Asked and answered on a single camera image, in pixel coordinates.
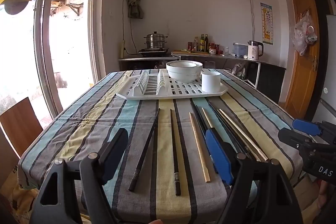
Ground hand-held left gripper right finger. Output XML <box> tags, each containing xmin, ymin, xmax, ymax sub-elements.
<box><xmin>205</xmin><ymin>128</ymin><xmax>305</xmax><ymax>224</ymax></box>

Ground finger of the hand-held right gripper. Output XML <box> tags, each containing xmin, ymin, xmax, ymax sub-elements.
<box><xmin>292</xmin><ymin>119</ymin><xmax>336</xmax><ymax>145</ymax></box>
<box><xmin>278</xmin><ymin>128</ymin><xmax>320</xmax><ymax>156</ymax></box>

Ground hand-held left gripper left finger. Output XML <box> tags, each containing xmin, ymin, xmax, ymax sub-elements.
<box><xmin>31</xmin><ymin>128</ymin><xmax>129</xmax><ymax>224</ymax></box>

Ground wooden chopstick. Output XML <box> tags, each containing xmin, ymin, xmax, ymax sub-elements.
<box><xmin>219</xmin><ymin>109</ymin><xmax>269</xmax><ymax>161</ymax></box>
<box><xmin>217</xmin><ymin>110</ymin><xmax>263</xmax><ymax>162</ymax></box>
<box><xmin>201</xmin><ymin>107</ymin><xmax>214</xmax><ymax>130</ymax></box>
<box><xmin>189</xmin><ymin>112</ymin><xmax>211</xmax><ymax>183</ymax></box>

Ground black chopstick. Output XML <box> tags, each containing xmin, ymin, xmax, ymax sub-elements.
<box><xmin>128</xmin><ymin>108</ymin><xmax>161</xmax><ymax>191</ymax></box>
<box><xmin>210</xmin><ymin>108</ymin><xmax>252</xmax><ymax>159</ymax></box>
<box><xmin>214</xmin><ymin>110</ymin><xmax>259</xmax><ymax>161</ymax></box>
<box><xmin>170</xmin><ymin>109</ymin><xmax>182</xmax><ymax>196</ymax></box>
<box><xmin>190</xmin><ymin>105</ymin><xmax>209</xmax><ymax>136</ymax></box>

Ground white cup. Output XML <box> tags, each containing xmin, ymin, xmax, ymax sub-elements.
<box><xmin>201</xmin><ymin>72</ymin><xmax>221</xmax><ymax>93</ymax></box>

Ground person's right hand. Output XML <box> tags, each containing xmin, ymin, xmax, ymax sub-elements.
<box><xmin>316</xmin><ymin>181</ymin><xmax>336</xmax><ymax>211</ymax></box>

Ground striped tablecloth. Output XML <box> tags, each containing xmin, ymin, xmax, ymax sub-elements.
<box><xmin>18</xmin><ymin>69</ymin><xmax>313</xmax><ymax>224</ymax></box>

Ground wooden door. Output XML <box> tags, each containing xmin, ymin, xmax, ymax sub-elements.
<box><xmin>285</xmin><ymin>0</ymin><xmax>322</xmax><ymax>119</ymax></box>

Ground black board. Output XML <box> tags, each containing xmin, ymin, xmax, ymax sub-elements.
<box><xmin>247</xmin><ymin>63</ymin><xmax>286</xmax><ymax>104</ymax></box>

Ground white plastic dish rack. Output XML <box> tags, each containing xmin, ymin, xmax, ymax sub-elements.
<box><xmin>116</xmin><ymin>68</ymin><xmax>229</xmax><ymax>101</ymax></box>

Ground white ceramic bowl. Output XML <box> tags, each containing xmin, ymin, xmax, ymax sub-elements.
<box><xmin>166</xmin><ymin>61</ymin><xmax>199</xmax><ymax>76</ymax></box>
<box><xmin>168</xmin><ymin>61</ymin><xmax>203</xmax><ymax>83</ymax></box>

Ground plastic bags under shelf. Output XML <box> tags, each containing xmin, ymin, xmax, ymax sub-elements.
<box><xmin>231</xmin><ymin>63</ymin><xmax>247</xmax><ymax>80</ymax></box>

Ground hanging plastic bag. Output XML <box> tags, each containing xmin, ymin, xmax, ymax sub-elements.
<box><xmin>293</xmin><ymin>10</ymin><xmax>318</xmax><ymax>56</ymax></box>

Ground white electric kettle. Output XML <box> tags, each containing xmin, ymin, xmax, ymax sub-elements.
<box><xmin>247</xmin><ymin>41</ymin><xmax>264</xmax><ymax>60</ymax></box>

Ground steel shelf table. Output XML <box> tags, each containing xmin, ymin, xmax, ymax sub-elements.
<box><xmin>172</xmin><ymin>52</ymin><xmax>267</xmax><ymax>88</ymax></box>

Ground wooden chair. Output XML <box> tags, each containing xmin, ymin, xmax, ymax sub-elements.
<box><xmin>0</xmin><ymin>97</ymin><xmax>44</xmax><ymax>159</ymax></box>

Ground steel stove table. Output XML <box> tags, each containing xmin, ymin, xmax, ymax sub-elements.
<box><xmin>118</xmin><ymin>54</ymin><xmax>180</xmax><ymax>78</ymax></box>

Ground clear plastic lidded container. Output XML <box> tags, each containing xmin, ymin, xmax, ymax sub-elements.
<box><xmin>233</xmin><ymin>43</ymin><xmax>249</xmax><ymax>57</ymax></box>

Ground wooden cutting board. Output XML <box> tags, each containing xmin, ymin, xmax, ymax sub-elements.
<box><xmin>172</xmin><ymin>49</ymin><xmax>210</xmax><ymax>56</ymax></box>

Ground black induction cooker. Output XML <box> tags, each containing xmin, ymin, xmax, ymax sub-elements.
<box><xmin>138</xmin><ymin>48</ymin><xmax>170</xmax><ymax>55</ymax></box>

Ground steel steamer pot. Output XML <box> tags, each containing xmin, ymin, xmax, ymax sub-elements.
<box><xmin>143</xmin><ymin>31</ymin><xmax>168</xmax><ymax>50</ymax></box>

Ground giraffe wall poster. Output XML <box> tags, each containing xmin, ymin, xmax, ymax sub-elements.
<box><xmin>260</xmin><ymin>2</ymin><xmax>274</xmax><ymax>45</ymax></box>

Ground wall cable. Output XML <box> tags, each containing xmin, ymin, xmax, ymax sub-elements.
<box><xmin>245</xmin><ymin>0</ymin><xmax>257</xmax><ymax>42</ymax></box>

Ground sliding glass door frame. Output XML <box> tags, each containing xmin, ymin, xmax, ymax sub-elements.
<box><xmin>33</xmin><ymin>0</ymin><xmax>108</xmax><ymax>117</ymax></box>

